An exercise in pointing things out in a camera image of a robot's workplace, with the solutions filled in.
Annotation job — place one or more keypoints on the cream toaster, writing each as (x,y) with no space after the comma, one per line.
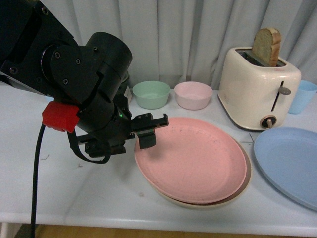
(257,97)

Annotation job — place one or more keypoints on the light blue cup right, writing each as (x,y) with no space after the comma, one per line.
(304,95)

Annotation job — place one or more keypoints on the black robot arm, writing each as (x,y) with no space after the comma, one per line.
(38,54)

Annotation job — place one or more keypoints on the pink plate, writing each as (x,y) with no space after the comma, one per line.
(193,161)

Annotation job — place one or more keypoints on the dark blue saucepan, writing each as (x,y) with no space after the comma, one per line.
(125,87)

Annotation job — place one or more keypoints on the pink bowl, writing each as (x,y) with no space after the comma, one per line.
(193,95)

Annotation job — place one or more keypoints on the green bowl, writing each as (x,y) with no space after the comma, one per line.
(151,94)

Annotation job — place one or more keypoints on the grey curtain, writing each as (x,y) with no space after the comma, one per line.
(187,40)

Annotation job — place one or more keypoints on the bread slice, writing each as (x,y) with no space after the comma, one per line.
(266,45)

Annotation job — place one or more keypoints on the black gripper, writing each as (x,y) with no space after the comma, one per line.
(108,125)

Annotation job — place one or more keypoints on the blue plate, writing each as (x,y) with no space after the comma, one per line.
(287,157)

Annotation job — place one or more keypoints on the red camera mount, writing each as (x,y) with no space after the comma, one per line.
(60,116)

